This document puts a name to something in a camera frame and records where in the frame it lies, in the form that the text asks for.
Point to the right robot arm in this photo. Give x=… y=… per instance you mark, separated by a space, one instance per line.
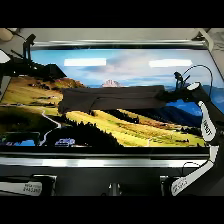
x=206 y=124

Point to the dark brown garment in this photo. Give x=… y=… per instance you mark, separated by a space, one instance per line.
x=110 y=98

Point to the silver frame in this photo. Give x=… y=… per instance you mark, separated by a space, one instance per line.
x=100 y=162

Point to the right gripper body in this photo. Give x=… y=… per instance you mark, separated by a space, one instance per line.
x=171 y=96

